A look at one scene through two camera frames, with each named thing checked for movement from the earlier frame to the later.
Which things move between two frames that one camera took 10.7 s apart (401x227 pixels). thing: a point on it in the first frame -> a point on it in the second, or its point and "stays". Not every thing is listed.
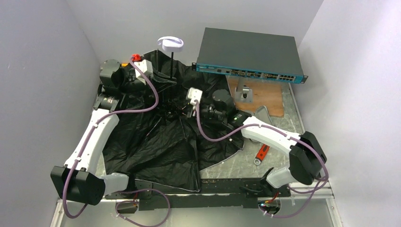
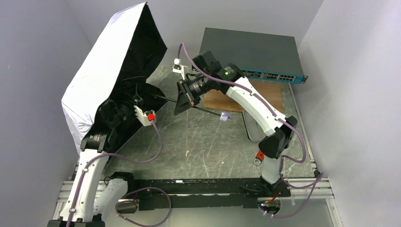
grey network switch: [251, 54] stays
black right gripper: [191, 111] -> [187, 92]
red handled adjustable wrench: [261, 154] stays
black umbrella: [160, 132] -> [102, 97]
